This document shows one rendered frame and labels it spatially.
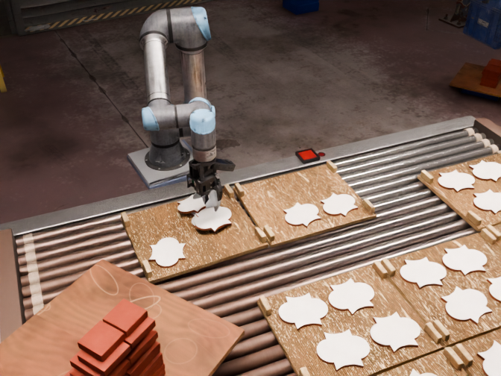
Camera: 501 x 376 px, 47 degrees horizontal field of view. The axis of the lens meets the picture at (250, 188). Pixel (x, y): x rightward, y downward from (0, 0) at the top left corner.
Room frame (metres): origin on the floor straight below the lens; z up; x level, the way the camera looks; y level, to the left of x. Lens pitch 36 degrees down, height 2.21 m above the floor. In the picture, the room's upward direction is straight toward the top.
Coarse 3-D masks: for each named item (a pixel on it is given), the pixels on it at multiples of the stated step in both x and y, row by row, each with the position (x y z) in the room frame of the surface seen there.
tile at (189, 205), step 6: (186, 198) 1.65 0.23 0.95; (192, 198) 1.64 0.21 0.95; (198, 198) 1.64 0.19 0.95; (180, 204) 1.61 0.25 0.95; (186, 204) 1.60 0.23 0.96; (192, 204) 1.60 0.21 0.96; (198, 204) 1.59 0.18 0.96; (204, 204) 1.59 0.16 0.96; (180, 210) 1.56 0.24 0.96; (186, 210) 1.56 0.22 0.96; (192, 210) 1.56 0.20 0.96; (198, 210) 1.55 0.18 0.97
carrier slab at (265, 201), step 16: (288, 176) 1.80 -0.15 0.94; (304, 176) 1.80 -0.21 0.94; (320, 176) 1.80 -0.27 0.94; (336, 176) 1.80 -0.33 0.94; (256, 192) 1.70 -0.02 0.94; (272, 192) 1.70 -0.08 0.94; (288, 192) 1.70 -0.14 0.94; (304, 192) 1.70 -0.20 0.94; (320, 192) 1.70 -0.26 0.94; (336, 192) 1.70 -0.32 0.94; (352, 192) 1.70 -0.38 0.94; (256, 208) 1.61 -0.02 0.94; (272, 208) 1.61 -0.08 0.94; (288, 208) 1.61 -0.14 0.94; (320, 208) 1.61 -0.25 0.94; (256, 224) 1.52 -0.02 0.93; (272, 224) 1.52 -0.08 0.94; (320, 224) 1.52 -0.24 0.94; (336, 224) 1.52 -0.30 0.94; (352, 224) 1.53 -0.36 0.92; (288, 240) 1.44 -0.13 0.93
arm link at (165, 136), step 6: (150, 132) 1.97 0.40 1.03; (156, 132) 1.95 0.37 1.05; (162, 132) 1.94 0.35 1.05; (168, 132) 1.95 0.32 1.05; (174, 132) 1.95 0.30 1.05; (180, 132) 1.95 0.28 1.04; (156, 138) 1.95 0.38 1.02; (162, 138) 1.94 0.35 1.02; (168, 138) 1.95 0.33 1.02; (174, 138) 1.96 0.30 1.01; (156, 144) 1.95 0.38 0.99; (162, 144) 1.94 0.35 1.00; (168, 144) 1.95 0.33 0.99
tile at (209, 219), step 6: (210, 210) 1.55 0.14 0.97; (222, 210) 1.55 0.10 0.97; (228, 210) 1.55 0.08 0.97; (198, 216) 1.53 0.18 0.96; (204, 216) 1.52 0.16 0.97; (210, 216) 1.52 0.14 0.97; (216, 216) 1.52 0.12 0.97; (222, 216) 1.52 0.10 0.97; (228, 216) 1.52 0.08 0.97; (198, 222) 1.49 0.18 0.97; (204, 222) 1.49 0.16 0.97; (210, 222) 1.49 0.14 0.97; (216, 222) 1.49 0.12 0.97; (222, 222) 1.49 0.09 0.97; (228, 222) 1.49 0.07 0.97; (198, 228) 1.47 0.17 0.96; (204, 228) 1.46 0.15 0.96; (210, 228) 1.47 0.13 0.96; (216, 228) 1.46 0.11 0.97
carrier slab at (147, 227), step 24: (120, 216) 1.56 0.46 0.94; (144, 216) 1.56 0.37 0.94; (168, 216) 1.56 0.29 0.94; (192, 216) 1.56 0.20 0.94; (240, 216) 1.56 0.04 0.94; (144, 240) 1.43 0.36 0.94; (192, 240) 1.43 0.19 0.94; (216, 240) 1.43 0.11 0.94; (240, 240) 1.43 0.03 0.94; (192, 264) 1.32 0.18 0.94
